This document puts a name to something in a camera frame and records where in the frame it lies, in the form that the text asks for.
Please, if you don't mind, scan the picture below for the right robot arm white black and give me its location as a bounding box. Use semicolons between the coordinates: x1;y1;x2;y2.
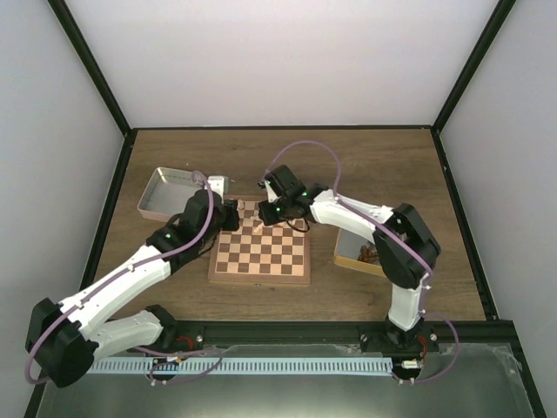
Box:
258;165;441;351

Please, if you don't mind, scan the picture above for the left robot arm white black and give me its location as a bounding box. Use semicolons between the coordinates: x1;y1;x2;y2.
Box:
25;190;239;388

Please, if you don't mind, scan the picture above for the wooden chess board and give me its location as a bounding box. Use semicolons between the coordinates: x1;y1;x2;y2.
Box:
208;195;311;287

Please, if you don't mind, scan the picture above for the dark brown chess pieces pile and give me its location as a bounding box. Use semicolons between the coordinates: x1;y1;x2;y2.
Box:
358;246;379;264

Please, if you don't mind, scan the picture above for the pink metal tin tray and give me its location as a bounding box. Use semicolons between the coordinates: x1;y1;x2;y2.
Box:
138;167;200;222

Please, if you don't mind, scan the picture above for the yellow metal tin tray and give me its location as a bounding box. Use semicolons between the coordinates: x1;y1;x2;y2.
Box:
333;229;386;278

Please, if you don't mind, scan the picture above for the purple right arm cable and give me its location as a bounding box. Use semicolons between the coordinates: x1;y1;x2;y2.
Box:
265;139;460;387

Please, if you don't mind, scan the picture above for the light blue slotted cable duct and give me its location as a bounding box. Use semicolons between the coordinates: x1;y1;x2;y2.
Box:
88;357;393;377

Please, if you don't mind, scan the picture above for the black aluminium frame rail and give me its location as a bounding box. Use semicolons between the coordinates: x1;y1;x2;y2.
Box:
168;320;518;352

